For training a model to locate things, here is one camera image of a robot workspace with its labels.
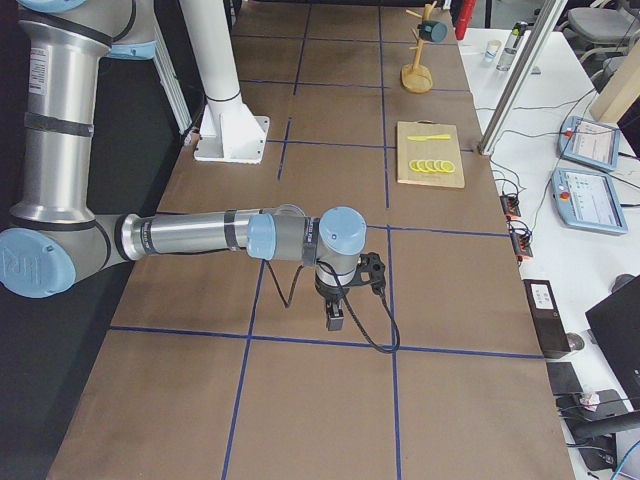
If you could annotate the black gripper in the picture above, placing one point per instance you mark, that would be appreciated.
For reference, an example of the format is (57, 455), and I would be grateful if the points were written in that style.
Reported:
(328, 292)

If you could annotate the dark teal mug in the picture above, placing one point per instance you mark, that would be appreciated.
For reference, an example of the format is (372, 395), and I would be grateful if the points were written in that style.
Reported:
(432, 31)

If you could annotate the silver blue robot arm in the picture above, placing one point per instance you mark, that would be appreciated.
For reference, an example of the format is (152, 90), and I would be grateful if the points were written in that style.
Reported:
(56, 241)

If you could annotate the wooden cup storage rack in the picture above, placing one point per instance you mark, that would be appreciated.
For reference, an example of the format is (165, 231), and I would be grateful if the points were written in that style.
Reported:
(415, 77)

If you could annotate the white paper cup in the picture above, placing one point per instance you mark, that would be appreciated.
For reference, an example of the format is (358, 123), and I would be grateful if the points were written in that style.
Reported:
(491, 51)

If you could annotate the wooden cutting board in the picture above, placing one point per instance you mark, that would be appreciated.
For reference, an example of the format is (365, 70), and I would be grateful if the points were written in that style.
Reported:
(417, 162)

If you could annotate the orange black adapter near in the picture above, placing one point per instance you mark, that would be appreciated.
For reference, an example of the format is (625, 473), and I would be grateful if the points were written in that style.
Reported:
(521, 237)

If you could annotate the orange black adapter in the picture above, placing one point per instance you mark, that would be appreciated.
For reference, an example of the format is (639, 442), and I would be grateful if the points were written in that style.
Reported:
(510, 206)
(521, 237)

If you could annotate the yellow plastic knife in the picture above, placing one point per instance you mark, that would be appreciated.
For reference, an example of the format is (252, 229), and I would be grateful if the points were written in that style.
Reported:
(424, 138)

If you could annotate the orange black adapter far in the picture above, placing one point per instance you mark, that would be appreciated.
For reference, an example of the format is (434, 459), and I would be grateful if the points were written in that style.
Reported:
(510, 206)

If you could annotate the black box with label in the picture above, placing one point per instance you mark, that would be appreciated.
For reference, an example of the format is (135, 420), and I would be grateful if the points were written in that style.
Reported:
(546, 319)

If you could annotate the teach pendant near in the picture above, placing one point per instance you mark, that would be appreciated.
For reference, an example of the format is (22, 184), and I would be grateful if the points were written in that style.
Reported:
(587, 200)

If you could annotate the teach pendant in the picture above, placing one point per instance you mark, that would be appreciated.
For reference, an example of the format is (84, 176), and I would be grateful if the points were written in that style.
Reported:
(589, 143)
(587, 200)

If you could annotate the black laptop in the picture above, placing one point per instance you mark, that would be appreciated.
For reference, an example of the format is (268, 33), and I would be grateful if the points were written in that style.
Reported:
(614, 323)

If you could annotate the teach pendant far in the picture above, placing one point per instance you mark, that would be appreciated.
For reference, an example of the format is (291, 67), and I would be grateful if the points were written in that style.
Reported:
(589, 143)

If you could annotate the clear water bottle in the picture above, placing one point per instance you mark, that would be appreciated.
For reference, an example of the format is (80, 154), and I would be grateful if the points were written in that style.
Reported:
(511, 46)

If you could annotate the grey office chair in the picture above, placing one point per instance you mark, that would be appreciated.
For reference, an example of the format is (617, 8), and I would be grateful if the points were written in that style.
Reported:
(605, 30)

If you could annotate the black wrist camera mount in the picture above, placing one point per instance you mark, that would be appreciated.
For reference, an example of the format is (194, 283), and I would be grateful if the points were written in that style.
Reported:
(370, 271)

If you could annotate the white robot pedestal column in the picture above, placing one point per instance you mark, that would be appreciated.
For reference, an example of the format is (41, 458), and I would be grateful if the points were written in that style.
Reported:
(229, 131)

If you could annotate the aluminium frame post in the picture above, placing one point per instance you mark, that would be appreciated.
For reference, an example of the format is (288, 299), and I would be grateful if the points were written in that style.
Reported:
(543, 27)

